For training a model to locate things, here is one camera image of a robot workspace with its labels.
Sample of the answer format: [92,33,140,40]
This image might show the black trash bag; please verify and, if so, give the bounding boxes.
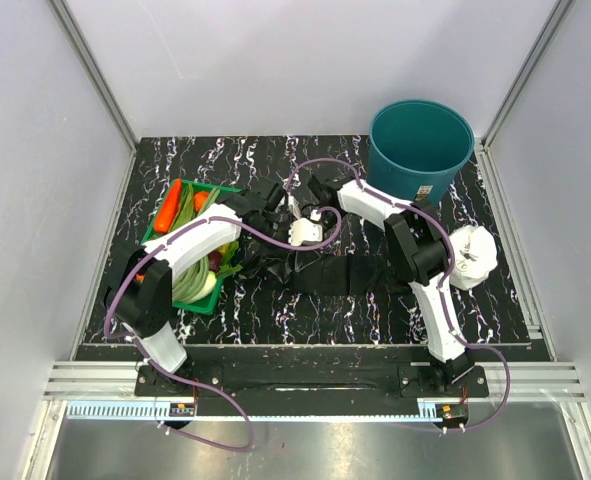
[234,234,411,296]

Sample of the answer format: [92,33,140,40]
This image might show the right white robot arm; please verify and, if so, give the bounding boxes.
[308,177,474,396]

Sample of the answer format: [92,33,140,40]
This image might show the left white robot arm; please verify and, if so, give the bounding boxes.
[103,180,286,395]

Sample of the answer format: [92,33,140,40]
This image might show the teal trash bin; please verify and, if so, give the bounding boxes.
[366,100,475,205]

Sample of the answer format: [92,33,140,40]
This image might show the orange tomato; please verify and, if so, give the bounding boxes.
[192,191,209,213]

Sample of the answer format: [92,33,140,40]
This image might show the purple onion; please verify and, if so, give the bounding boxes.
[208,250,223,273]

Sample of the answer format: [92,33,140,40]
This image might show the white round vegetable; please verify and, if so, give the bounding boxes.
[191,271,217,303]

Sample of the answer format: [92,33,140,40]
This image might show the orange carrot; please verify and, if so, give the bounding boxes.
[153,179,182,234]

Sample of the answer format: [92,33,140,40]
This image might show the green vegetable basket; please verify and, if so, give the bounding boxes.
[142,179,241,314]

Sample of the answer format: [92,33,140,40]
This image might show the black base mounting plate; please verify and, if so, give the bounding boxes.
[75,345,489,399]

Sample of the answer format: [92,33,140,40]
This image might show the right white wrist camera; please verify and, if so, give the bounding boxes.
[286,195,302,219]

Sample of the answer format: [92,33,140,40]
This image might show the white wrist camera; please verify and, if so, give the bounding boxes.
[288,218,324,247]
[286,195,302,219]

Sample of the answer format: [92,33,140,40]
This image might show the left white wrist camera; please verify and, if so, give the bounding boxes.
[288,218,324,247]

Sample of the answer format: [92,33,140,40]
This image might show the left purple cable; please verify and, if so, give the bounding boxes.
[102,206,344,451]

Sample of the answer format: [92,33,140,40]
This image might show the purple cable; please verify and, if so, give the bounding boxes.
[284,157,512,434]
[102,206,344,451]

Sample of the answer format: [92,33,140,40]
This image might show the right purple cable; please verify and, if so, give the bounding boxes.
[284,157,512,434]

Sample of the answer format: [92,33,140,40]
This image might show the aluminium frame rail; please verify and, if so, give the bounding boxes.
[475,144,585,403]

